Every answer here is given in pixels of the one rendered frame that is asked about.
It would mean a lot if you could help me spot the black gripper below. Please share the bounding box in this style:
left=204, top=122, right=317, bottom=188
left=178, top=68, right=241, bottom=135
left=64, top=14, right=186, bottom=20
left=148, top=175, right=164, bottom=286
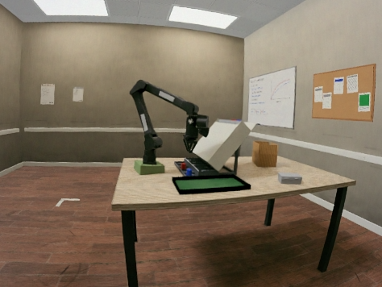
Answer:
left=183, top=126, right=198, bottom=153

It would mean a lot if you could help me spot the brown cardboard box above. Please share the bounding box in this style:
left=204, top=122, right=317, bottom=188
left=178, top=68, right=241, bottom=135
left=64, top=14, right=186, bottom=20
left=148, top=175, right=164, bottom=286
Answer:
left=251, top=141, right=278, bottom=168

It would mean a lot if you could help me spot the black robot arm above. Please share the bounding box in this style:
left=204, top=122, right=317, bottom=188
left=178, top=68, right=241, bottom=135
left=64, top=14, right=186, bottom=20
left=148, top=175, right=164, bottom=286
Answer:
left=129, top=80, right=210, bottom=165

